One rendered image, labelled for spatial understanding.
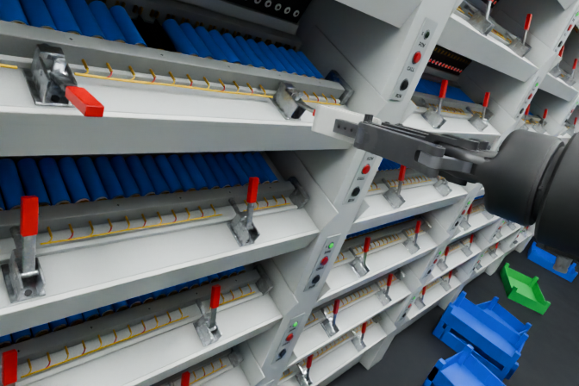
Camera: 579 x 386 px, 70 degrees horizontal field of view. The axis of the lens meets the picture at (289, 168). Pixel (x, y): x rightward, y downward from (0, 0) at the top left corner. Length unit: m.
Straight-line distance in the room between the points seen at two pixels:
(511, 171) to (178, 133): 0.29
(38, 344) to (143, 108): 0.34
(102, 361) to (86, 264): 0.19
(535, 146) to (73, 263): 0.43
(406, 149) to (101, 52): 0.27
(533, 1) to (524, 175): 1.00
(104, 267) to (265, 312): 0.37
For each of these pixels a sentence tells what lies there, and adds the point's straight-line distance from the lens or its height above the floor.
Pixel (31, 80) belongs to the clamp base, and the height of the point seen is 0.94.
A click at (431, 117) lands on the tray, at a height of 0.94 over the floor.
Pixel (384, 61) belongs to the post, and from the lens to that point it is 0.63.
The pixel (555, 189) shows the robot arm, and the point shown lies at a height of 1.00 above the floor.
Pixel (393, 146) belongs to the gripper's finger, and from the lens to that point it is 0.38.
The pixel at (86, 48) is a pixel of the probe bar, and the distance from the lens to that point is 0.39.
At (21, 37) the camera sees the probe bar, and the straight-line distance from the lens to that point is 0.38.
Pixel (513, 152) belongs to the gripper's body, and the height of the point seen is 1.01.
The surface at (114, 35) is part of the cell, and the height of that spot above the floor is 0.97.
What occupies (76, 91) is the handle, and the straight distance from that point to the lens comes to 0.31.
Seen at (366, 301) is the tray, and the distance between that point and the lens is 1.27.
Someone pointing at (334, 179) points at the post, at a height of 0.83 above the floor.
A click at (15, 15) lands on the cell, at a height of 0.97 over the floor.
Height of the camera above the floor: 1.05
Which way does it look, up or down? 21 degrees down
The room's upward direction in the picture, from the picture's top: 21 degrees clockwise
